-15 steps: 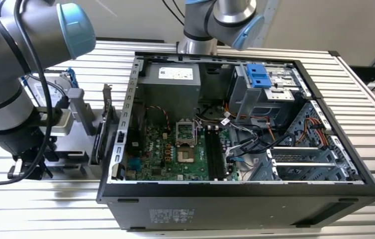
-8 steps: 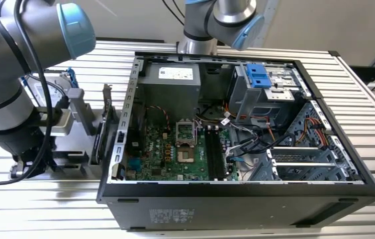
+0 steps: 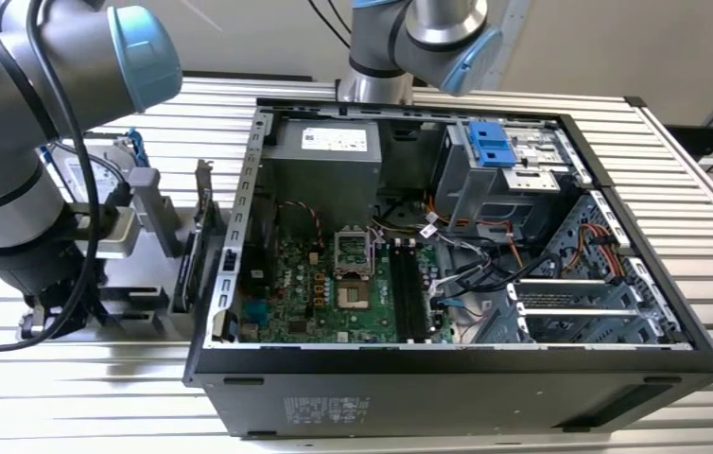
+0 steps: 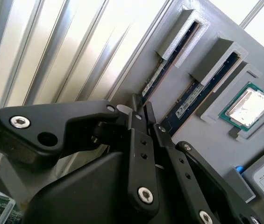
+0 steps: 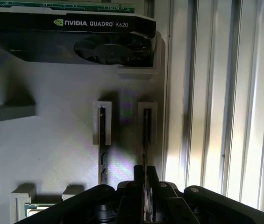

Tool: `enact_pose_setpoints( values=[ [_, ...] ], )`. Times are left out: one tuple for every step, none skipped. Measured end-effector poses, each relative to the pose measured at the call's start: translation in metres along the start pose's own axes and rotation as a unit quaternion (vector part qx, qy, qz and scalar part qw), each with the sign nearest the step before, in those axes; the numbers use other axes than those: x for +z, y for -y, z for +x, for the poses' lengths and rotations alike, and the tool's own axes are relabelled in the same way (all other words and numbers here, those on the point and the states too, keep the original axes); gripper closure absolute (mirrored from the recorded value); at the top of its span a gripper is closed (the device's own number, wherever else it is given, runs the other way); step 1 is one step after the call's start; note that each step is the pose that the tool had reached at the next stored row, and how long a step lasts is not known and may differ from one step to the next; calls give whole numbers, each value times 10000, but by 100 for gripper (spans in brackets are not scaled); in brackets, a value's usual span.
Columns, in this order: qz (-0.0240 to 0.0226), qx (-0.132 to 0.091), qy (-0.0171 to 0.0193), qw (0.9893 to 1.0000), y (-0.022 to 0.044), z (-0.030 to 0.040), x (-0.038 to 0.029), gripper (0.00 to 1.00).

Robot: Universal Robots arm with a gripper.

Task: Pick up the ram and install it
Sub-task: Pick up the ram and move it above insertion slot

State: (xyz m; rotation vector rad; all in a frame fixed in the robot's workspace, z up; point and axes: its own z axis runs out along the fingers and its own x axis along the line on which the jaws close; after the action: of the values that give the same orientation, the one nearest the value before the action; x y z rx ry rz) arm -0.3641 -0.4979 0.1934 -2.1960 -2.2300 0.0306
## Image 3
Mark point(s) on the black open PC case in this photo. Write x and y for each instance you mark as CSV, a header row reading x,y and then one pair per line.
x,y
456,392

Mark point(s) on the black green graphics card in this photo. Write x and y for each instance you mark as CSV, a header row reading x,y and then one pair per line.
x,y
187,274

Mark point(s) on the blue plastic drive latch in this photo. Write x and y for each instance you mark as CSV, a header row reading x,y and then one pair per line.
x,y
491,142

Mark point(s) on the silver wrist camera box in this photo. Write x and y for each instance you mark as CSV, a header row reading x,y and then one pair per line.
x,y
119,232

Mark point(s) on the green motherboard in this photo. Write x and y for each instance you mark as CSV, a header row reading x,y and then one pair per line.
x,y
329,326

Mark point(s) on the metal disk bay cage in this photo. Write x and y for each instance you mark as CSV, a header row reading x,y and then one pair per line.
x,y
582,284

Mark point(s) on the metal optical drive cage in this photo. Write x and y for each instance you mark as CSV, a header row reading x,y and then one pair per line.
x,y
532,182

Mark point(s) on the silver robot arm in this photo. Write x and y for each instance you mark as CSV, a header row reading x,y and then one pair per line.
x,y
46,71

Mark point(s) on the CPU socket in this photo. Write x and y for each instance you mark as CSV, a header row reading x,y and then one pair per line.
x,y
355,295

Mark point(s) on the hard disk in blue carrier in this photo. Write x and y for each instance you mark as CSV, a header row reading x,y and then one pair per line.
x,y
109,175

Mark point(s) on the grey power supply unit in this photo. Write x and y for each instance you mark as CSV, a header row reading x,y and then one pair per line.
x,y
324,189

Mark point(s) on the grey parts rack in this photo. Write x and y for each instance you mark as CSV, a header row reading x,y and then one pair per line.
x,y
153,227

